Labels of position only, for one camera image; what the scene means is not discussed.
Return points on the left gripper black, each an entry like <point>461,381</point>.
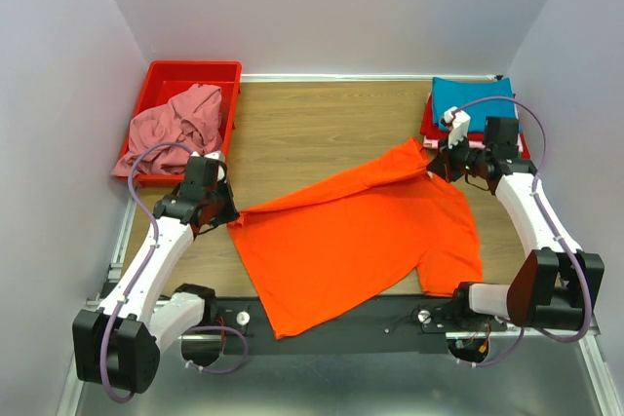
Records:
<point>231,212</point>

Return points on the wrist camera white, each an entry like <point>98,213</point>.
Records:
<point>219,159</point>
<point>457,121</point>

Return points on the blue folded t-shirt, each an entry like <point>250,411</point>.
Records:
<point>447,94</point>

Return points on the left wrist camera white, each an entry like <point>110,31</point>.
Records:
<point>219,159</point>

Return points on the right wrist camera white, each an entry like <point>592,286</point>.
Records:
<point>457,121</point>

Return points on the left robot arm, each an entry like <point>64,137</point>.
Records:
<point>119,343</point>

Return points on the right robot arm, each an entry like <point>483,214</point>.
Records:
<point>556,288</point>

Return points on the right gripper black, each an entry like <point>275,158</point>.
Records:
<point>442,164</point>

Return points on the aluminium rail frame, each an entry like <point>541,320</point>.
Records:
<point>201,350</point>

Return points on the orange t-shirt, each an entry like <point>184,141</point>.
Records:
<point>319,252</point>

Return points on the dusty pink crumpled t-shirt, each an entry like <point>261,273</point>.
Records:
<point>188,122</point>

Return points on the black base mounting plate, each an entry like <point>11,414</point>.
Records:
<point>389,323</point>

